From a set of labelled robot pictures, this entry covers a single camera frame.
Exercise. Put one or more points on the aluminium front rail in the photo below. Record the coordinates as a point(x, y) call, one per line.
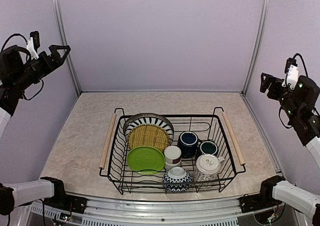
point(115, 212)

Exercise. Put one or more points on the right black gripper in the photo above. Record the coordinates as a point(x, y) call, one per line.
point(272, 94)

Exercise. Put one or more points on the dark teal mug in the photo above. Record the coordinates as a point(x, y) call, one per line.
point(207, 147)

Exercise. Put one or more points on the white brown banded cup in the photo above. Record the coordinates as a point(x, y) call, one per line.
point(172, 157)

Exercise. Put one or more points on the right aluminium corner post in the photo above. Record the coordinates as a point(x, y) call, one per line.
point(257, 46)

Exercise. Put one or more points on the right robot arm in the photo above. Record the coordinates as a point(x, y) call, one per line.
point(297, 95)

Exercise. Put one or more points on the navy blue mug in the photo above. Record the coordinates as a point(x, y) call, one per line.
point(188, 142)

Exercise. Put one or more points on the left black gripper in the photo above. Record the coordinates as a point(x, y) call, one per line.
point(56, 60)

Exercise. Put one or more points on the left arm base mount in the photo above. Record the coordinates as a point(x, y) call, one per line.
point(62, 200)

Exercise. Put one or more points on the right wooden rack handle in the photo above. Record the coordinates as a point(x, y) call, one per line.
point(234, 139)

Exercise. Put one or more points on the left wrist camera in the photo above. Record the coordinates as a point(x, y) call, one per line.
point(33, 44)

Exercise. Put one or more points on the left wooden rack handle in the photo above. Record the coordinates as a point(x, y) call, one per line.
point(103, 158)

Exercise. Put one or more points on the aluminium corner post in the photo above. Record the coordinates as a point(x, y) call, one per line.
point(63, 38)
point(257, 46)

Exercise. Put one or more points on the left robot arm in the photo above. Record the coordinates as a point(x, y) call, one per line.
point(20, 68)

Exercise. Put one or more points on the woven bamboo plate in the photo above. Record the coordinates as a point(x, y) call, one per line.
point(148, 135)

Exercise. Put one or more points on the black wire dish rack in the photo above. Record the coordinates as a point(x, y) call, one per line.
point(208, 127)

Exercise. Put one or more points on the wooden rack handle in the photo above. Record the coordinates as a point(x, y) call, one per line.
point(234, 139)
point(103, 158)

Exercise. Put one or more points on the left aluminium corner post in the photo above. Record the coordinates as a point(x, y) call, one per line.
point(63, 38)

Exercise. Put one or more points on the white floral patterned mug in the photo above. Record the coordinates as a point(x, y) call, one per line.
point(207, 167)

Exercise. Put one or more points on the black white striped plate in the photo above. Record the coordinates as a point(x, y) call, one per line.
point(167, 126)

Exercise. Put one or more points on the green plastic plate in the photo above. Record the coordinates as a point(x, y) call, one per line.
point(145, 160)

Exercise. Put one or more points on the blue white patterned bowl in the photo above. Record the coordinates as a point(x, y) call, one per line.
point(176, 180)

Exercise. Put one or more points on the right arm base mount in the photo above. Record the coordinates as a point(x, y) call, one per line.
point(263, 199)

